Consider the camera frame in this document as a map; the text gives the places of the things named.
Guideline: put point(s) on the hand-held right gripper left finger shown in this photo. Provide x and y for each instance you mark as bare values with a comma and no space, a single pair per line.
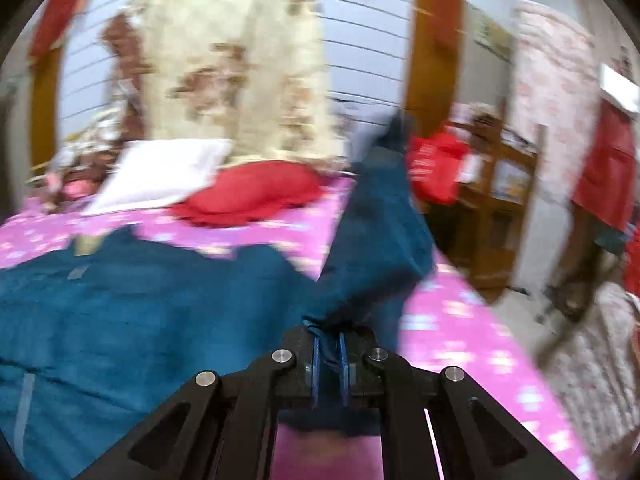
314,375

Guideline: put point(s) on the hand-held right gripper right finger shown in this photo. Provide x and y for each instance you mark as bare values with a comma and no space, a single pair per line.
345,372

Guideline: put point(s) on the teal quilted jacket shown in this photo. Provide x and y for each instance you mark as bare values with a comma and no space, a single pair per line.
150,300

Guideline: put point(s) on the pink floral bed sheet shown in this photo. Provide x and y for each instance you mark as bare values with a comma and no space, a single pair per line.
450,320

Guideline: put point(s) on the red fringed cloth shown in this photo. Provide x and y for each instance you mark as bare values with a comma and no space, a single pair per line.
250,192

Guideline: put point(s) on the red shopping bag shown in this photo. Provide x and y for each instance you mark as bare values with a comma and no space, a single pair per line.
435,165

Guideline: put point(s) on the dark wooden chair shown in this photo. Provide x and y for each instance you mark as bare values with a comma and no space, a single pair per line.
570,295

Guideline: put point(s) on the floral cloth covered seat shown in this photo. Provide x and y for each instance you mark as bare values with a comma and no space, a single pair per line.
600,385

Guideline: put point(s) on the white pillow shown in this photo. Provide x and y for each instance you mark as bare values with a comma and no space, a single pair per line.
155,175

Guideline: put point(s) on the blue panelled wooden headboard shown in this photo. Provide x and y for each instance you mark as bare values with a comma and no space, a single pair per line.
365,50

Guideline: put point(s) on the cream rose print quilt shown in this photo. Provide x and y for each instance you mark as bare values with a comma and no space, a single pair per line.
225,60

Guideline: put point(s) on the red hanging garment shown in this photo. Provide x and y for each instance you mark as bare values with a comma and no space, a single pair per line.
605,170

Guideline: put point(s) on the pink floral curtain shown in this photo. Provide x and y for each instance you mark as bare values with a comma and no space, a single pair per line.
550,110

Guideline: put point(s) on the white flat box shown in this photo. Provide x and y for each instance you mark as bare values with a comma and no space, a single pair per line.
620,85

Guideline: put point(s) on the red hanging banner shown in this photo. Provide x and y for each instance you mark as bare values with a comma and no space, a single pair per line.
65,5

